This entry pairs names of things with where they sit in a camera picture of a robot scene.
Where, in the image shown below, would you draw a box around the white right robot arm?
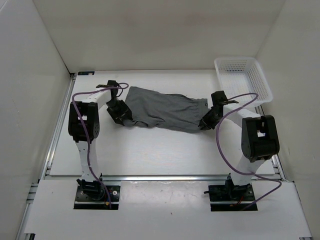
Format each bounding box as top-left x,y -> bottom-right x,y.
198,90 -> 280,200

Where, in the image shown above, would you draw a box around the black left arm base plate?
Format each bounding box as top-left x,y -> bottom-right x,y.
73,185 -> 121,211

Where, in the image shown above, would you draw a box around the aluminium left frame rail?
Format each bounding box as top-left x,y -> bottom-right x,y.
15,73 -> 77,240

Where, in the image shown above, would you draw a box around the aluminium front frame rail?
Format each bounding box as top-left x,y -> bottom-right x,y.
102,174 -> 227,182

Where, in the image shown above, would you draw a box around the aluminium frame rail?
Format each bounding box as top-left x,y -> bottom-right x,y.
102,174 -> 227,182
15,73 -> 77,240
254,104 -> 287,182

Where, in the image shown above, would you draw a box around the blue corner label sticker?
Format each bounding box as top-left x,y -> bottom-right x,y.
77,71 -> 95,76

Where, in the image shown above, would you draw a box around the white perforated plastic basket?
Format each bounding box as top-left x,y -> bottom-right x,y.
214,56 -> 273,108

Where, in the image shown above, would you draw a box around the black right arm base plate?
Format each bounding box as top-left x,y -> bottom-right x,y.
203,185 -> 258,212

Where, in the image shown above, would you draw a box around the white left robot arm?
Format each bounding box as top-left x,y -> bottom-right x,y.
68,80 -> 133,200

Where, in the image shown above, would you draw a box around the aluminium right frame rail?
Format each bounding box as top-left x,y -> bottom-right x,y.
254,104 -> 287,182

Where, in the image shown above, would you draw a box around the grey cotton shorts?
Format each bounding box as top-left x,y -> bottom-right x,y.
123,86 -> 209,134

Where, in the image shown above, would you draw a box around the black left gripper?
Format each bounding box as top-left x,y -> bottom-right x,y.
105,99 -> 132,125

